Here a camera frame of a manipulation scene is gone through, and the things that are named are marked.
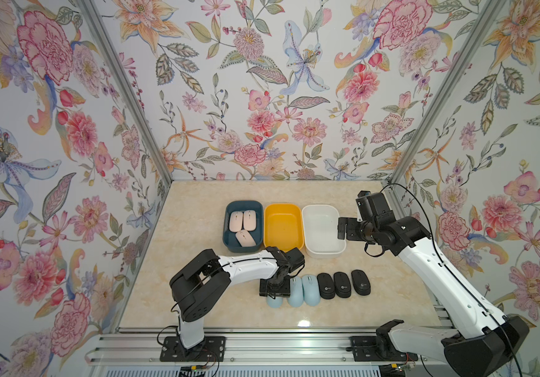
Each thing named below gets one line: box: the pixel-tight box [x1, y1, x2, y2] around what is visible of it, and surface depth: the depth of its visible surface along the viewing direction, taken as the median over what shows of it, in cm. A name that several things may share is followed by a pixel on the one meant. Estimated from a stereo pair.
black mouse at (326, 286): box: [317, 272, 336, 300], surface depth 86 cm
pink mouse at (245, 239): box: [235, 229, 257, 248], surface depth 100 cm
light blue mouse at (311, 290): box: [301, 274, 321, 307], surface depth 86 cm
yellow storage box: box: [262, 203, 304, 254], surface depth 105 cm
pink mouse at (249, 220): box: [243, 209, 257, 231], surface depth 106 cm
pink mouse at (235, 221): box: [229, 211, 244, 233], surface depth 106 cm
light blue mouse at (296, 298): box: [287, 276, 304, 308], surface depth 85 cm
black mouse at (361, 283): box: [350, 268, 372, 297], surface depth 88 cm
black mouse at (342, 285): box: [333, 271, 352, 299], surface depth 86 cm
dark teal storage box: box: [222, 200, 265, 253], surface depth 103 cm
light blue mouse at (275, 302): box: [266, 295, 284, 309], surface depth 84 cm
